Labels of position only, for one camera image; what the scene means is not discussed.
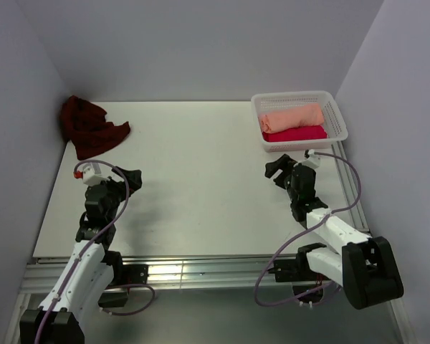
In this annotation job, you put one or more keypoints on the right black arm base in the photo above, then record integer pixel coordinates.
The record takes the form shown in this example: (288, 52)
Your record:
(297, 272)

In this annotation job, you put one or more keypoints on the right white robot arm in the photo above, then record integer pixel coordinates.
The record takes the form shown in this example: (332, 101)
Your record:
(362, 266)

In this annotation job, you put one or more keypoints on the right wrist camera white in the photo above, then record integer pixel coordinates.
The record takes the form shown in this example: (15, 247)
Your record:
(312, 159)

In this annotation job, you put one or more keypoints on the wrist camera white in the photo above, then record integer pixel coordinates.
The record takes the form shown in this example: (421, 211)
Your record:
(89, 173)
(312, 159)

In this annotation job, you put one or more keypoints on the white plastic basket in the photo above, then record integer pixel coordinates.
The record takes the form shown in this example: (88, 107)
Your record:
(334, 124)

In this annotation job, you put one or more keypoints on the aluminium rail frame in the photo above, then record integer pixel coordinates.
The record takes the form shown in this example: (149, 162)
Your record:
(174, 274)

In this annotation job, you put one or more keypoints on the rolled peach t-shirt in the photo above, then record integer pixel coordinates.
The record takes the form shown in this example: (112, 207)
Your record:
(295, 117)

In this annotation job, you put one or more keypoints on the dark red t-shirt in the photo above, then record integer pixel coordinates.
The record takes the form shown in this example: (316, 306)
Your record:
(86, 126)

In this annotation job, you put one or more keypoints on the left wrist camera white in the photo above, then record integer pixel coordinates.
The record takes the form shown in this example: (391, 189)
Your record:
(89, 173)

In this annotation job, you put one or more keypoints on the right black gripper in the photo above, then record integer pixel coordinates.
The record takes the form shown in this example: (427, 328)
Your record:
(282, 163)

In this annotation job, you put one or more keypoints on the rolled pink t-shirt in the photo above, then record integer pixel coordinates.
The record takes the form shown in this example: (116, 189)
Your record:
(297, 134)

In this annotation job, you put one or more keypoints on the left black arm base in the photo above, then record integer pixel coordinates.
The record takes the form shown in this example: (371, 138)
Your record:
(116, 295)

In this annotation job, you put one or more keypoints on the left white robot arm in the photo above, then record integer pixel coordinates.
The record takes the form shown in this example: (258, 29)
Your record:
(92, 266)

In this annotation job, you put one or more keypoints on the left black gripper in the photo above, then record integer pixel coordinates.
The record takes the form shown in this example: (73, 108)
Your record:
(134, 179)

